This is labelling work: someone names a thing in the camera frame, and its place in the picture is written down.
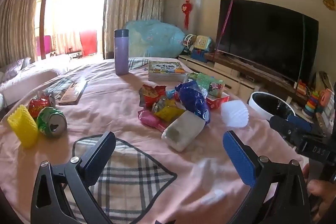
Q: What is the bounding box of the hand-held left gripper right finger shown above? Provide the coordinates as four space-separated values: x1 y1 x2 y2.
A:
223 131 311 224

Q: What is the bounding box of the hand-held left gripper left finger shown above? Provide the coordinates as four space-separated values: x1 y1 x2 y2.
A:
31 131 116 224

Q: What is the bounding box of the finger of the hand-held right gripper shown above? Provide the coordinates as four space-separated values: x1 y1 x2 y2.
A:
267 115 302 141
287 114 315 134

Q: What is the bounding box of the white rimmed black trash can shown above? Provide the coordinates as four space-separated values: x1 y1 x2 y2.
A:
248 92 297 121

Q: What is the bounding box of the white milk carton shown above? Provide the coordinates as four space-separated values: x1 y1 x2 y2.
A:
161 110 206 152

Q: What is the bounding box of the red snack packet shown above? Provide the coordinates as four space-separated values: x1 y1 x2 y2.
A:
139 84 167 109

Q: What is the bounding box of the green cartoon carton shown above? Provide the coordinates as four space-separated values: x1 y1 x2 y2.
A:
196 72 226 97

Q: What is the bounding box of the light blue plastic wrapper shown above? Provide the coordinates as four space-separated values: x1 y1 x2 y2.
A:
165 89 181 102

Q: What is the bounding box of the person's right hand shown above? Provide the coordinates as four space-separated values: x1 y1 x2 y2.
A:
302 164 336 224

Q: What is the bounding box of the pink toy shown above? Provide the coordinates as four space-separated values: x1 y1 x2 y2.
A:
319 89 332 109

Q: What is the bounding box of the orange toy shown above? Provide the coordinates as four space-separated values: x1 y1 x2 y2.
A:
297 80 307 96

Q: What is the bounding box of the large plaid cloth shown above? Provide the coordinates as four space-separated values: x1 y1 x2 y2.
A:
72 135 178 224

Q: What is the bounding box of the pink blanket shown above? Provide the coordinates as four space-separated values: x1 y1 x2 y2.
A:
0 57 305 224

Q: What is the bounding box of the white foam net sleeve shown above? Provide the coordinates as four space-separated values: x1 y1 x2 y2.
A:
220 100 249 128

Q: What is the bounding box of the pink wrapper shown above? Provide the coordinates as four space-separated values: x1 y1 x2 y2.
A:
138 109 168 132

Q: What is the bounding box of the small red box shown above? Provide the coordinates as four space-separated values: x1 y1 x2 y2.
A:
205 93 230 111

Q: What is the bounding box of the crushed green can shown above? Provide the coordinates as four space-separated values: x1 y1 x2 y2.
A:
37 107 68 138

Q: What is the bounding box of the brown wooden board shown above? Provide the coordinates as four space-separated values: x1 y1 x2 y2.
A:
58 80 88 105

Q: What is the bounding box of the white tv cabinet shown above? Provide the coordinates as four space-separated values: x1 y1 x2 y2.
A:
178 52 336 135

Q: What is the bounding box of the crushed red can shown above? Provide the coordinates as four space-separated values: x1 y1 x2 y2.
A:
28 94 56 118

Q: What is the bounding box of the dark blue plastic bag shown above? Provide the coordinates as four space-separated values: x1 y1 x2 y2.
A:
175 80 210 123

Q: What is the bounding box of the yellow snack packet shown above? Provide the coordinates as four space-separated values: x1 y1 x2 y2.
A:
152 99 185 122

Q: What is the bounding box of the yellow foam net sleeve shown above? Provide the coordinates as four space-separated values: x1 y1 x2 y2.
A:
7 105 39 149

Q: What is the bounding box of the black television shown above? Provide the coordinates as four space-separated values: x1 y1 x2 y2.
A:
216 0 319 83

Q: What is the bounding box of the clear plastic bag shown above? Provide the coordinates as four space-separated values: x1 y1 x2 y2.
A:
182 72 200 85

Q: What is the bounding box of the purple thermos bottle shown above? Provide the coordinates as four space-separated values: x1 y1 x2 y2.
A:
114 29 130 76

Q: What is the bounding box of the colourful children's book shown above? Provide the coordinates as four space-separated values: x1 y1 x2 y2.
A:
148 61 187 83

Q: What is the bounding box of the blue toy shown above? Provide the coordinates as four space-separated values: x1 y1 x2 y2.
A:
190 48 210 62

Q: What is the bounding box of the red cloth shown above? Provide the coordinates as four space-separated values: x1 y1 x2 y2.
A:
79 29 98 56

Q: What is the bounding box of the yellow toy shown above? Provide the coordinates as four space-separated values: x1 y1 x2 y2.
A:
194 35 214 52

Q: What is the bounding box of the white toy basket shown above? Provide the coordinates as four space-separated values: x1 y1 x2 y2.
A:
184 34 197 47

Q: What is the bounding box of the blue floral cover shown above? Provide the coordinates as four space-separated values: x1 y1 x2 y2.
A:
123 20 186 58

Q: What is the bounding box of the beige patterned curtain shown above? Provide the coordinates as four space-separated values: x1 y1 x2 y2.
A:
0 0 42 67
104 0 167 60

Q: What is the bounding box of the colourful stacking ring toy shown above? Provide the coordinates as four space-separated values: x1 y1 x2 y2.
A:
302 91 319 118

